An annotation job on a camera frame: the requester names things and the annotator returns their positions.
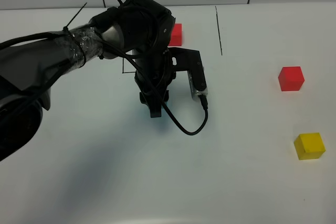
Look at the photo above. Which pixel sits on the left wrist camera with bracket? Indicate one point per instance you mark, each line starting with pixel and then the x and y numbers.
pixel 190 61

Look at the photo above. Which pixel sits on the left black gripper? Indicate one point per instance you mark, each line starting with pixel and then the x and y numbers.
pixel 157 68

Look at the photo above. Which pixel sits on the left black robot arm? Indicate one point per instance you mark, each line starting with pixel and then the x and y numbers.
pixel 30 65

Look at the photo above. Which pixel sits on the red template block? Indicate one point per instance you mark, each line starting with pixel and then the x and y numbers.
pixel 176 36

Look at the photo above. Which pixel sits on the yellow block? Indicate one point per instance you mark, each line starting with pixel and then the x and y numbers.
pixel 309 146

